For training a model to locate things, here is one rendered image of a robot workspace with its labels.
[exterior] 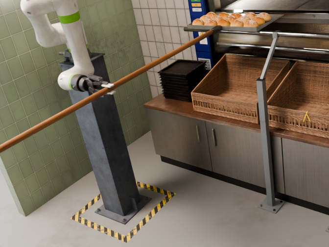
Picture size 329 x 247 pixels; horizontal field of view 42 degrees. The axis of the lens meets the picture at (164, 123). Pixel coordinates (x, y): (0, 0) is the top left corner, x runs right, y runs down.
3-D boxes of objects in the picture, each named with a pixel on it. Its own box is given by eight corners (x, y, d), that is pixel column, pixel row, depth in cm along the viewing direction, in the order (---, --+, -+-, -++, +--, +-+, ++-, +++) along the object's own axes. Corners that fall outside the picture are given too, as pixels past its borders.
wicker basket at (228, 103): (228, 85, 347) (224, 53, 335) (293, 95, 311) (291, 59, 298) (192, 111, 318) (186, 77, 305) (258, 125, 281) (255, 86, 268)
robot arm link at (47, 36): (35, 34, 268) (14, -10, 216) (61, 28, 271) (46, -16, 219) (40, 53, 266) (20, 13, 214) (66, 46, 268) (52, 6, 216)
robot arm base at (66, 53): (54, 61, 279) (51, 52, 276) (70, 53, 289) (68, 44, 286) (81, 63, 263) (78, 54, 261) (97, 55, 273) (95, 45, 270)
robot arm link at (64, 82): (58, 92, 243) (51, 75, 238) (74, 82, 251) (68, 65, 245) (72, 95, 234) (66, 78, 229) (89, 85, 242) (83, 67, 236)
